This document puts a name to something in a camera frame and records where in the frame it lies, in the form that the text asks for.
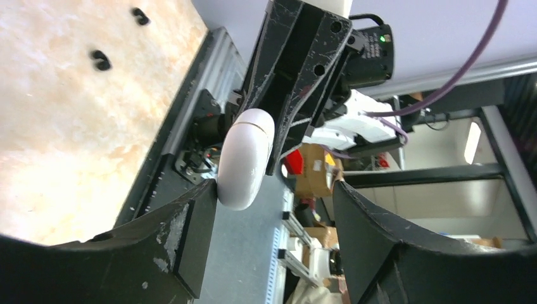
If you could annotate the white earbud charging case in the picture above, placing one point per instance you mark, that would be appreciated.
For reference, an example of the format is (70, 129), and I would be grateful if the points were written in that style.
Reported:
(244, 158)

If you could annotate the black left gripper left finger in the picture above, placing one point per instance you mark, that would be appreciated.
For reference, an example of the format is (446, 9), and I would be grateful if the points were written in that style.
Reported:
(105, 264)

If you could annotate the black earbud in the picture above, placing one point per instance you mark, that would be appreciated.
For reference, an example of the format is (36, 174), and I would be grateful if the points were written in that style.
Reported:
(101, 61)
(140, 16)

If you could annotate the cardboard box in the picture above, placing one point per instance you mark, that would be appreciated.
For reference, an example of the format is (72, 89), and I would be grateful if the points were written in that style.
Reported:
(320, 170)

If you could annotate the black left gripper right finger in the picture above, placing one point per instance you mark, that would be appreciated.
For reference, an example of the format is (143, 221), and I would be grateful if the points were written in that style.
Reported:
(388, 259)

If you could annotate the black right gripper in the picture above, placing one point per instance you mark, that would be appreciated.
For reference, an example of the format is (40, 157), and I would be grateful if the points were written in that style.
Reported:
(293, 68)

